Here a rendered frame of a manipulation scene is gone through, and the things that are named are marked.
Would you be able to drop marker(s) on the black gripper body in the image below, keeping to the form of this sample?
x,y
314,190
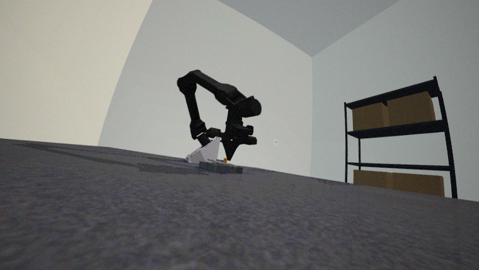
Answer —
x,y
213,132

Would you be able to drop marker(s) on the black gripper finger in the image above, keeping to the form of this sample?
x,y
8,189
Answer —
x,y
227,147
234,146

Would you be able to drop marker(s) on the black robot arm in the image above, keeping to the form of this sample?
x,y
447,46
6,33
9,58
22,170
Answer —
x,y
236,103

